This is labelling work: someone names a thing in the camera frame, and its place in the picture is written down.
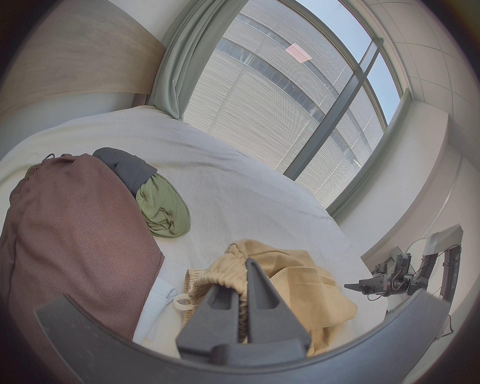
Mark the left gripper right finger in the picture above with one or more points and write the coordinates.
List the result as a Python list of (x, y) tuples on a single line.
[(270, 315)]

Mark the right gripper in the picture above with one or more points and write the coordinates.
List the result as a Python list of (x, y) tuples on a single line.
[(380, 285)]

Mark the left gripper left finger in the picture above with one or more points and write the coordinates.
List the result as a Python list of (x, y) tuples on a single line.
[(204, 330)]

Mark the tan shorts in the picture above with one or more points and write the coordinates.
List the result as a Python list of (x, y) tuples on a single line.
[(300, 292)]

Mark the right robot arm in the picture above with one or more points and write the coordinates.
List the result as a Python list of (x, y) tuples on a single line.
[(446, 240)]

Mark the bed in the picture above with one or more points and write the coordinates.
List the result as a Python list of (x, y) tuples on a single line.
[(225, 180)]

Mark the green garment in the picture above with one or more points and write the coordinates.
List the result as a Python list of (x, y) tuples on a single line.
[(161, 206)]

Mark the brown shorts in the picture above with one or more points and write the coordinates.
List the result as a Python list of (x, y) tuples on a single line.
[(75, 232)]

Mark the black garment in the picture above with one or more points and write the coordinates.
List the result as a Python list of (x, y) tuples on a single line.
[(123, 165)]

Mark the window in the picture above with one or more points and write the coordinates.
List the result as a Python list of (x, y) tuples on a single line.
[(285, 93)]

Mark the blue-green curtain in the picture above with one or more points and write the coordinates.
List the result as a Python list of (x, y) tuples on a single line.
[(180, 67)]

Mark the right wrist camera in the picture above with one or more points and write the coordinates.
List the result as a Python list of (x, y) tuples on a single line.
[(380, 270)]

